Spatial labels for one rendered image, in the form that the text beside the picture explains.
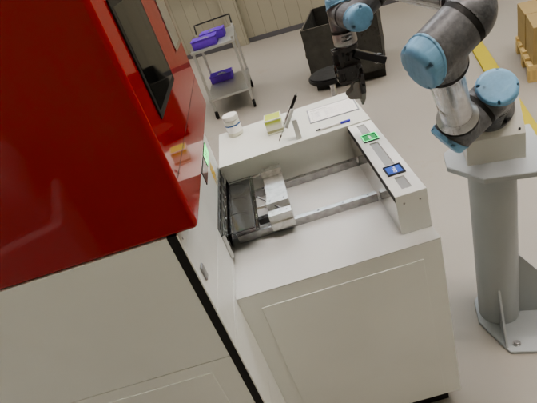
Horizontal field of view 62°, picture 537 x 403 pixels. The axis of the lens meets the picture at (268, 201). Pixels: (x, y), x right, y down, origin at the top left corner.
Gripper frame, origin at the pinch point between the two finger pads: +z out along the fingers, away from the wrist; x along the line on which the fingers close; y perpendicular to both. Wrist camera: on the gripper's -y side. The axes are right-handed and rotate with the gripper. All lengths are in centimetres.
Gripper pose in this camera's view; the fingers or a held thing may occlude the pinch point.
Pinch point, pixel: (363, 99)
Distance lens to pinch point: 161.8
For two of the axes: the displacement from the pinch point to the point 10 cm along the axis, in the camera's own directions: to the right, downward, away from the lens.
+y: -9.5, 3.1, 0.7
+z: 3.0, 8.1, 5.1
